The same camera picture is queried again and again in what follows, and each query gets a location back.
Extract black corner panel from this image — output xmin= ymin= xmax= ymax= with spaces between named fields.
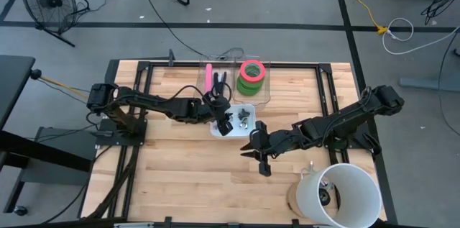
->
xmin=103 ymin=58 xmax=121 ymax=86

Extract grey base plate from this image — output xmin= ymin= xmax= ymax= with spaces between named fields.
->
xmin=21 ymin=126 xmax=98 ymax=186

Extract white plastic tray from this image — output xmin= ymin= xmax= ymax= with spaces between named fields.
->
xmin=209 ymin=103 xmax=257 ymax=140

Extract yellow rod with black knob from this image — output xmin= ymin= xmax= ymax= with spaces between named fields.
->
xmin=29 ymin=68 xmax=91 ymax=100

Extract clear plastic bin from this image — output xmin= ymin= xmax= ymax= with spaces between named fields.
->
xmin=195 ymin=55 xmax=238 ymax=105
xmin=232 ymin=55 xmax=272 ymax=106

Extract black floor fan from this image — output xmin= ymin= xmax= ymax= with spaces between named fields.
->
xmin=19 ymin=0 xmax=91 ymax=47

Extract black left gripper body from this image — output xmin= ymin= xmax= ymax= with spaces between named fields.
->
xmin=201 ymin=94 xmax=233 ymax=123

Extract black desk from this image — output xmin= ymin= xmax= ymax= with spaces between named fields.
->
xmin=0 ymin=55 xmax=37 ymax=132

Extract grey desk leg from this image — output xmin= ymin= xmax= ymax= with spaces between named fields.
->
xmin=398 ymin=69 xmax=460 ymax=94

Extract pink and white stapler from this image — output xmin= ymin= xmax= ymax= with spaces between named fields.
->
xmin=204 ymin=63 xmax=214 ymax=94

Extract yellow extension cord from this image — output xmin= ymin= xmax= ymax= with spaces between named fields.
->
xmin=349 ymin=0 xmax=390 ymax=35

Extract black stapler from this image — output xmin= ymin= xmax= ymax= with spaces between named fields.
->
xmin=213 ymin=71 xmax=229 ymax=94

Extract white floor cable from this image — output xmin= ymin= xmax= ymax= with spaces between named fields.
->
xmin=381 ymin=17 xmax=460 ymax=56

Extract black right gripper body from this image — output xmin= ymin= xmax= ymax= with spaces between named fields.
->
xmin=249 ymin=120 xmax=290 ymax=178

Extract long black floor cable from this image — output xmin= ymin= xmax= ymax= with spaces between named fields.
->
xmin=134 ymin=0 xmax=208 ymax=58

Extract black metal table frame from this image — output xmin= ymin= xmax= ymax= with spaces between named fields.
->
xmin=107 ymin=60 xmax=351 ymax=222

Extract black cable bundle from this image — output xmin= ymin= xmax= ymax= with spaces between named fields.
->
xmin=420 ymin=0 xmax=460 ymax=26

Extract red tape roll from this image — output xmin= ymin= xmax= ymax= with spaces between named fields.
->
xmin=239 ymin=59 xmax=267 ymax=84

